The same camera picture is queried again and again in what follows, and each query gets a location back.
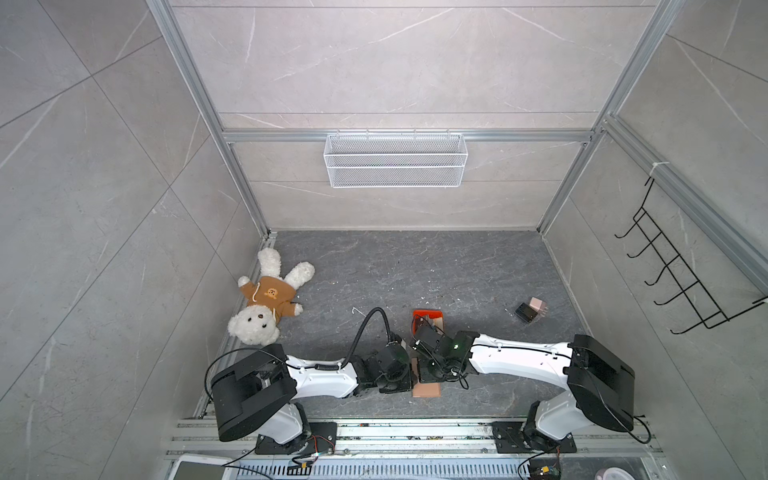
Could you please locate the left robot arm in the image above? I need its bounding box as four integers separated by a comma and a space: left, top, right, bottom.
206, 342, 414, 445

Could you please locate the white tablet device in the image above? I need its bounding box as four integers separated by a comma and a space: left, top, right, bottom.
168, 454, 237, 480

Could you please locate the white teddy bear brown shirt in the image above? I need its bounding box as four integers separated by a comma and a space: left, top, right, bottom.
228, 248, 315, 346

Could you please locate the white wire mesh basket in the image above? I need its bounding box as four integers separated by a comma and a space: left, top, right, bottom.
323, 133, 469, 188

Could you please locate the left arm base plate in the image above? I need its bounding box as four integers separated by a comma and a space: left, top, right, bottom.
254, 422, 338, 457

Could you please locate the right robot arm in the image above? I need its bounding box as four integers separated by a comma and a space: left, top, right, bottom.
412, 318, 635, 451

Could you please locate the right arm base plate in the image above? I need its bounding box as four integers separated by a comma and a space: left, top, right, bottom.
490, 421, 577, 454

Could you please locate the red plastic tray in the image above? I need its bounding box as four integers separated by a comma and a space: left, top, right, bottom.
411, 309, 444, 334

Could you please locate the tan leather card holder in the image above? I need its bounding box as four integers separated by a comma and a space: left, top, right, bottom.
411, 358, 441, 398

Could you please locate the black wire hook rack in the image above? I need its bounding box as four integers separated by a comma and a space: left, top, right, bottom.
613, 177, 767, 336

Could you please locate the small black pink box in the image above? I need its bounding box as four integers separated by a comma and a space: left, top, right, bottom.
514, 297, 548, 323

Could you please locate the aluminium rail frame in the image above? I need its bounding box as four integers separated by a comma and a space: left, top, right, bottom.
161, 418, 675, 479

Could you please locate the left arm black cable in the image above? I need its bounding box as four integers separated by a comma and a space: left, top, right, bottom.
338, 307, 394, 367

